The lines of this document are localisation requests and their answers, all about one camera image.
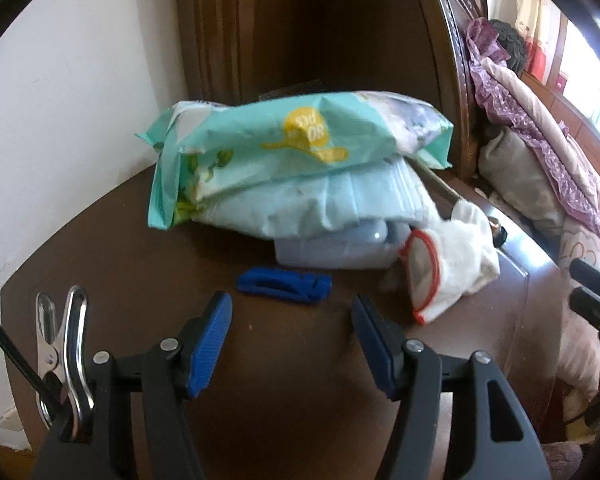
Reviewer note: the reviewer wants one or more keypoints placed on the fluffy pale rug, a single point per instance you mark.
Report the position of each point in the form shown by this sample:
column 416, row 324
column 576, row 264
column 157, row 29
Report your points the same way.
column 565, row 460

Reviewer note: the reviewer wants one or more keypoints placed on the black cloth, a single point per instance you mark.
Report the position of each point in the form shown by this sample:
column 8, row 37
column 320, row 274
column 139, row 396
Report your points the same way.
column 510, row 40

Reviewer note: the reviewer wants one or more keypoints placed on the window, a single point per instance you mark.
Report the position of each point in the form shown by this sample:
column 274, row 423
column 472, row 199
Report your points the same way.
column 585, row 75

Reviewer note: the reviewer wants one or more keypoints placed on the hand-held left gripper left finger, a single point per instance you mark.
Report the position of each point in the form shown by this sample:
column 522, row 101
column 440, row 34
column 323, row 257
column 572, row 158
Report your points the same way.
column 210, row 340

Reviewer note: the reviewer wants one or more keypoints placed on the white glove with red trim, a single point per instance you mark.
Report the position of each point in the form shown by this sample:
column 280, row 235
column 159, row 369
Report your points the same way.
column 465, row 255

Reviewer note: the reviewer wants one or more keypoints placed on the blue plastic clip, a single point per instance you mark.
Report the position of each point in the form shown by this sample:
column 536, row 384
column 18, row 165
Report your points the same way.
column 280, row 285

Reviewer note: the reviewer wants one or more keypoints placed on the green wet wipe packet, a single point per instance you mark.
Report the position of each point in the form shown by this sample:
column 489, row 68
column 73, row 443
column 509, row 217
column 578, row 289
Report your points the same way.
column 280, row 150

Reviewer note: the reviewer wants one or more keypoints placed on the blue face mask pack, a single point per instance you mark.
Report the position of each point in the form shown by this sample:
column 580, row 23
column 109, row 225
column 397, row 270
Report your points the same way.
column 330, row 200

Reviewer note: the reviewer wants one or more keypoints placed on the brown wooden nightstand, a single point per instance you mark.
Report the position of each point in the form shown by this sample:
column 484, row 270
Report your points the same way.
column 130, row 270

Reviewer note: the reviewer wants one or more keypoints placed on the purple floral blanket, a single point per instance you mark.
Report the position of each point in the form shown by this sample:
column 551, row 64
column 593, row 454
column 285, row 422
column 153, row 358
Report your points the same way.
column 530, row 125

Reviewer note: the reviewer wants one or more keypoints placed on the floral curtain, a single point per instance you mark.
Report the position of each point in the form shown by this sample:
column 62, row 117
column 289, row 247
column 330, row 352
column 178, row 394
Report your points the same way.
column 535, row 20

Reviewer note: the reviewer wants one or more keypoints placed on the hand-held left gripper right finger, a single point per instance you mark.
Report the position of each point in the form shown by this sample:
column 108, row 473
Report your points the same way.
column 375, row 345

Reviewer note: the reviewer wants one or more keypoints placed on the small red box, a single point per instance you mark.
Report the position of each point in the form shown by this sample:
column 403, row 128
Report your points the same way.
column 561, row 83

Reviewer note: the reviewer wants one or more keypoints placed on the pale blue plastic container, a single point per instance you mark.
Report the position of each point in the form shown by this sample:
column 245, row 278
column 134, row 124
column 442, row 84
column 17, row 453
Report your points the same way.
column 330, row 250

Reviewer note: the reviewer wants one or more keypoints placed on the grey pillow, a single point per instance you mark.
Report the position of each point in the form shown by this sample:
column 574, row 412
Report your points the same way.
column 515, row 175

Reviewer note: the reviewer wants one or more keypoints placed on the brown wooden headboard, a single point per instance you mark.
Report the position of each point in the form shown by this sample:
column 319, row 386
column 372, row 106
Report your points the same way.
column 330, row 35

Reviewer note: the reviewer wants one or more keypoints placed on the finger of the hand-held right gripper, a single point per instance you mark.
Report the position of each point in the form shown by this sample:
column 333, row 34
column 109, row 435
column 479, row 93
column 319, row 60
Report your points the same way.
column 587, row 269
column 590, row 307

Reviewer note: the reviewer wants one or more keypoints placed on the metal spring clip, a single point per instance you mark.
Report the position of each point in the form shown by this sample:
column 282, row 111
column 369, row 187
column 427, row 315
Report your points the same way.
column 75, row 340

